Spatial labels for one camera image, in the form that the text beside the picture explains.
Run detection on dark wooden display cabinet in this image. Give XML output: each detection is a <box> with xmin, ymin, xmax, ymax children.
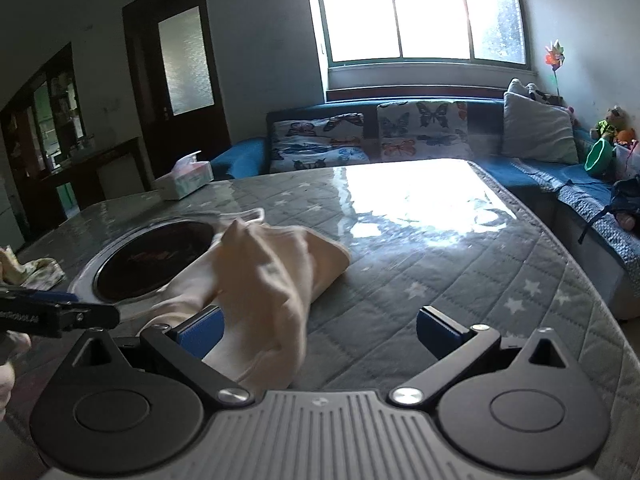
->
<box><xmin>0</xmin><ymin>42</ymin><xmax>88</xmax><ymax>176</ymax></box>

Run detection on pale chair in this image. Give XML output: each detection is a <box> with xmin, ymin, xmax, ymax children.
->
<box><xmin>97</xmin><ymin>157</ymin><xmax>138</xmax><ymax>201</ymax></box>

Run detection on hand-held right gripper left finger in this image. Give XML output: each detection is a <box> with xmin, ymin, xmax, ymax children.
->
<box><xmin>60</xmin><ymin>305</ymin><xmax>253</xmax><ymax>408</ymax></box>

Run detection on colourful pinwheel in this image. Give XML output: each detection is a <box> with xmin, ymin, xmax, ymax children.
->
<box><xmin>544</xmin><ymin>39</ymin><xmax>568</xmax><ymax>98</ymax></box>

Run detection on tissue box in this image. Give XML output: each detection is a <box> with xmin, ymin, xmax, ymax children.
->
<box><xmin>151</xmin><ymin>150</ymin><xmax>216</xmax><ymax>201</ymax></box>

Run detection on grey pillow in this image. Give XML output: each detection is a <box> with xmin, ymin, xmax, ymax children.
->
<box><xmin>501</xmin><ymin>91</ymin><xmax>581</xmax><ymax>165</ymax></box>

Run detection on floral yellow cloth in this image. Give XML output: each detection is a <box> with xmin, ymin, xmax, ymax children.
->
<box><xmin>0</xmin><ymin>245</ymin><xmax>66</xmax><ymax>291</ymax></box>

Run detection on blue sofa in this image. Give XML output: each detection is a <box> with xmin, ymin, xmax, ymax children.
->
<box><xmin>210</xmin><ymin>97</ymin><xmax>640</xmax><ymax>321</ymax></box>

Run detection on blue quilted sofa cover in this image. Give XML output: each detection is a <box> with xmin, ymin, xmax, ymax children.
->
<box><xmin>515</xmin><ymin>157</ymin><xmax>640</xmax><ymax>281</ymax></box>

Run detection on cream shirt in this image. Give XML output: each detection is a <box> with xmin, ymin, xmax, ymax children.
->
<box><xmin>145</xmin><ymin>207</ymin><xmax>352</xmax><ymax>396</ymax></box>

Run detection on black white plush toy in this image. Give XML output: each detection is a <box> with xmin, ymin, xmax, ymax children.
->
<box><xmin>525</xmin><ymin>84</ymin><xmax>562</xmax><ymax>107</ymax></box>

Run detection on clear plastic storage box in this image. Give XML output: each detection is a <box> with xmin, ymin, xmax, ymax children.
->
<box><xmin>612</xmin><ymin>140</ymin><xmax>640</xmax><ymax>181</ymax></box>

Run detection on person's left hand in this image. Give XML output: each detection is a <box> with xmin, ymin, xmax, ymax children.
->
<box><xmin>0</xmin><ymin>332</ymin><xmax>32</xmax><ymax>416</ymax></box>

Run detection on round black cooktop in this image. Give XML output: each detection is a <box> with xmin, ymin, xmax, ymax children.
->
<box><xmin>67</xmin><ymin>215</ymin><xmax>226</xmax><ymax>306</ymax></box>

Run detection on window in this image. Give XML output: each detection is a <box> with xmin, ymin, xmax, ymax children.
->
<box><xmin>307</xmin><ymin>0</ymin><xmax>531</xmax><ymax>68</ymax></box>

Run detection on butterfly print pillow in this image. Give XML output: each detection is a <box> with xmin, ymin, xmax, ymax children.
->
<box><xmin>376</xmin><ymin>100</ymin><xmax>473</xmax><ymax>162</ymax></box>
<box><xmin>270</xmin><ymin>112</ymin><xmax>371</xmax><ymax>173</ymax></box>

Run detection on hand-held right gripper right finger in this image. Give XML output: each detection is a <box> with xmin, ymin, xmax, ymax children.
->
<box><xmin>389</xmin><ymin>305</ymin><xmax>581</xmax><ymax>408</ymax></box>

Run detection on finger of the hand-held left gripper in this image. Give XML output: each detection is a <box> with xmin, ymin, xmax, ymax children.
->
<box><xmin>19</xmin><ymin>287</ymin><xmax>82</xmax><ymax>304</ymax></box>
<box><xmin>57</xmin><ymin>303</ymin><xmax>121</xmax><ymax>338</ymax></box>

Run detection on dark blue clothes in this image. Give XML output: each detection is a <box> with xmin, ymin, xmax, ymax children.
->
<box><xmin>610</xmin><ymin>176</ymin><xmax>640</xmax><ymax>233</ymax></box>

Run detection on green bowl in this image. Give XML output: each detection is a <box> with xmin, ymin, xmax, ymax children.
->
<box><xmin>585</xmin><ymin>139</ymin><xmax>615</xmax><ymax>178</ymax></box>

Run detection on plush bear toy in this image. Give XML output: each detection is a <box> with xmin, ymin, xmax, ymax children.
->
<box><xmin>590</xmin><ymin>105</ymin><xmax>631</xmax><ymax>143</ymax></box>

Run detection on dark wooden glass door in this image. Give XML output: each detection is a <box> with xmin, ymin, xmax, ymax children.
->
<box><xmin>122</xmin><ymin>0</ymin><xmax>232</xmax><ymax>186</ymax></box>

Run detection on dark wooden sideboard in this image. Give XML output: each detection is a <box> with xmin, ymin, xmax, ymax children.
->
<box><xmin>40</xmin><ymin>136</ymin><xmax>151</xmax><ymax>221</ymax></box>

